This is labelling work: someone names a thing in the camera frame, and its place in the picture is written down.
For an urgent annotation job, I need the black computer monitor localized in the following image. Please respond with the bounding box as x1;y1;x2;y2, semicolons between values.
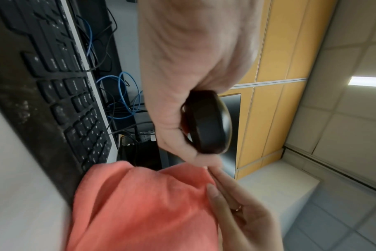
161;93;242;179

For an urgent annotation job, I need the person's right hand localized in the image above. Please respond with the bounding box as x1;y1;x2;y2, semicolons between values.
206;166;285;251

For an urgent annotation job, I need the blue network cable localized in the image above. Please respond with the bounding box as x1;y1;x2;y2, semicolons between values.
81;14;144;121

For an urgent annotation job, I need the person's left hand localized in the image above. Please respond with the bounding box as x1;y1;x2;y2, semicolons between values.
137;0;264;167

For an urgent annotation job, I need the white cabinet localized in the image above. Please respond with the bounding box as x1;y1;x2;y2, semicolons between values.
237;159;321;236

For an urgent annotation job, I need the ceiling light strip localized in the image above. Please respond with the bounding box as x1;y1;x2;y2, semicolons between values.
347;76;376;88

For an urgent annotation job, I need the pink cloth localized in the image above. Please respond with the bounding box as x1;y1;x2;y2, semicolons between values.
65;160;221;251

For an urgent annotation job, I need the black white-speckled mouse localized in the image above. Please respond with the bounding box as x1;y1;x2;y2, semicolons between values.
180;89;233;155

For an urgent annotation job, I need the black keyboard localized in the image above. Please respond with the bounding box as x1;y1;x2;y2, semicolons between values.
0;0;119;204

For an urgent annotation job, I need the black desk cable tray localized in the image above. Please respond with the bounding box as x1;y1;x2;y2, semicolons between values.
73;0;164;172

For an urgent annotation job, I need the grey partition panel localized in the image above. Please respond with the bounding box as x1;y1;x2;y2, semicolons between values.
109;0;144;99

